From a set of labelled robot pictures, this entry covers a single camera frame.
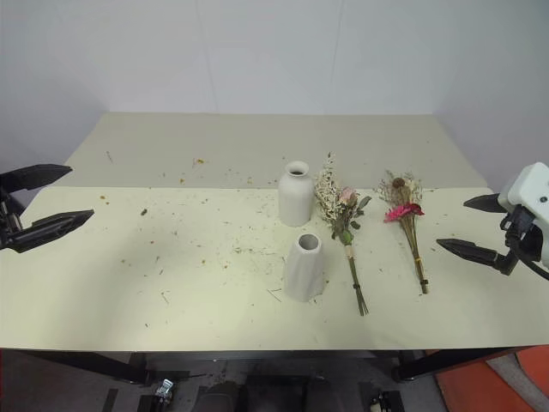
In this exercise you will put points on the dried pink rose bouquet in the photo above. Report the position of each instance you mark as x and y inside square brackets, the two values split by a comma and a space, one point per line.
[343, 214]

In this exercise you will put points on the white faceted ceramic vase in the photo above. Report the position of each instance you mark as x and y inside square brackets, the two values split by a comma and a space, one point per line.
[303, 270]

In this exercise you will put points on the black table frame bar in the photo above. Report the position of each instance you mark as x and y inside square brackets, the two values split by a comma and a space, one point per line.
[86, 362]
[454, 360]

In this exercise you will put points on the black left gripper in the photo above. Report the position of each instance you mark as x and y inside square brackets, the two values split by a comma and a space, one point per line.
[9, 214]

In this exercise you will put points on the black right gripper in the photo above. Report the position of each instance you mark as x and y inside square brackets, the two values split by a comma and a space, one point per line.
[525, 240]

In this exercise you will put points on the white round bottle vase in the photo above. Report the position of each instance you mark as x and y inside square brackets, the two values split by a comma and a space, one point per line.
[294, 197]

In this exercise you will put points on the dried red daisy bouquet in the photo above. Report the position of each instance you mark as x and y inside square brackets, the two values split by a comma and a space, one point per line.
[405, 210]

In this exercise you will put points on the orange floor mat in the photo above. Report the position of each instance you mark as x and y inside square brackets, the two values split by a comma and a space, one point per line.
[493, 386]

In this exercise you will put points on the silver caster wheel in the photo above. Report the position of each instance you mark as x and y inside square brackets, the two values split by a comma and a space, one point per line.
[164, 387]

